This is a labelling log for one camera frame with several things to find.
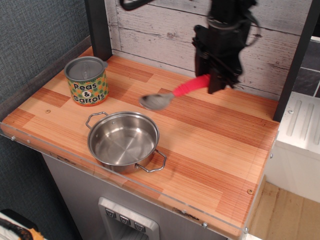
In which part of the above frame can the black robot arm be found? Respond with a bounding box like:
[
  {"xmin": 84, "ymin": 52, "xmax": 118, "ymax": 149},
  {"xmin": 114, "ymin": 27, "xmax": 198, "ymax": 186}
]
[{"xmin": 192, "ymin": 0, "xmax": 259, "ymax": 94}]

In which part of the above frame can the silver water dispenser panel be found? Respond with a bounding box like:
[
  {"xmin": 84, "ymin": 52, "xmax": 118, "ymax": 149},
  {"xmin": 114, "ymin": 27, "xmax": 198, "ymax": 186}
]
[{"xmin": 98, "ymin": 197, "xmax": 160, "ymax": 240}]

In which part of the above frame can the left dark post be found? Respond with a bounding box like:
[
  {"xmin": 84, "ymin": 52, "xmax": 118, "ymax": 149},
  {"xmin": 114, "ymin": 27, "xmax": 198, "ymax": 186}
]
[{"xmin": 84, "ymin": 0, "xmax": 113, "ymax": 61}]

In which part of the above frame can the orange and black object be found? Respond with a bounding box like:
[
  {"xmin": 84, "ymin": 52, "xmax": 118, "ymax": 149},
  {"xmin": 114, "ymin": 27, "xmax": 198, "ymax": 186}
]
[{"xmin": 0, "ymin": 218, "xmax": 45, "ymax": 240}]

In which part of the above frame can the peas and carrots can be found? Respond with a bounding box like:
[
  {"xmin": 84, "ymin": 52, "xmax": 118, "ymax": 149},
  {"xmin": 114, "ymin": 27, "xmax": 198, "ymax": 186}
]
[{"xmin": 64, "ymin": 56, "xmax": 109, "ymax": 107}]

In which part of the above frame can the black braided cable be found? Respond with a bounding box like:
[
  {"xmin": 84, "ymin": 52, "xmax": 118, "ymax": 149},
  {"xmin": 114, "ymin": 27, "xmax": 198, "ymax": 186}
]
[{"xmin": 118, "ymin": 0, "xmax": 156, "ymax": 11}]

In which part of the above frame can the red handled metal spoon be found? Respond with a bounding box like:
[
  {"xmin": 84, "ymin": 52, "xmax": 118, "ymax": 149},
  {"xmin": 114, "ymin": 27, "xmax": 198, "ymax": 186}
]
[{"xmin": 138, "ymin": 74, "xmax": 210, "ymax": 111}]

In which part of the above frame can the grey toy fridge cabinet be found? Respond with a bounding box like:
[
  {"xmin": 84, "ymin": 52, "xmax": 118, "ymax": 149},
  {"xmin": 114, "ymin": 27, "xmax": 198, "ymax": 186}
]
[{"xmin": 43, "ymin": 154, "xmax": 225, "ymax": 240}]

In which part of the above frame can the stainless steel pot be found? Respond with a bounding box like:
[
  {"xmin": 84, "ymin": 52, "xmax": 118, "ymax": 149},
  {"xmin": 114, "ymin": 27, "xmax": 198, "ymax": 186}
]
[{"xmin": 85, "ymin": 111, "xmax": 167, "ymax": 173}]

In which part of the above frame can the white toy sink unit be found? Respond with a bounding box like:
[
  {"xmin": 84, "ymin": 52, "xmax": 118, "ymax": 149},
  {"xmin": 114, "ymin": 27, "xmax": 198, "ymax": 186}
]
[{"xmin": 264, "ymin": 36, "xmax": 320, "ymax": 202}]

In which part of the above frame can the dark post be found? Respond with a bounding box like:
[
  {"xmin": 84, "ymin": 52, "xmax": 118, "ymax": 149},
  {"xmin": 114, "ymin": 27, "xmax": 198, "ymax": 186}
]
[
  {"xmin": 84, "ymin": 0, "xmax": 113, "ymax": 61},
  {"xmin": 273, "ymin": 0, "xmax": 320, "ymax": 123}
]

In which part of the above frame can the clear acrylic edge guard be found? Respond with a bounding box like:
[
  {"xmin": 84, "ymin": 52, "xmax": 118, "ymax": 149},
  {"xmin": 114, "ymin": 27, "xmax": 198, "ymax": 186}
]
[{"xmin": 1, "ymin": 118, "xmax": 278, "ymax": 240}]

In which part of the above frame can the right dark post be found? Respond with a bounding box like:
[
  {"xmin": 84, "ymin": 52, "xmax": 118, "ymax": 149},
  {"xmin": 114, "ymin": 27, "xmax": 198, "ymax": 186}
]
[{"xmin": 273, "ymin": 0, "xmax": 320, "ymax": 123}]

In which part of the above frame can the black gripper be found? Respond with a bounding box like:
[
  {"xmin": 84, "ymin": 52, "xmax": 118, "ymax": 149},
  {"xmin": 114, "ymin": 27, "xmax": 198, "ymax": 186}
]
[{"xmin": 192, "ymin": 22, "xmax": 251, "ymax": 94}]

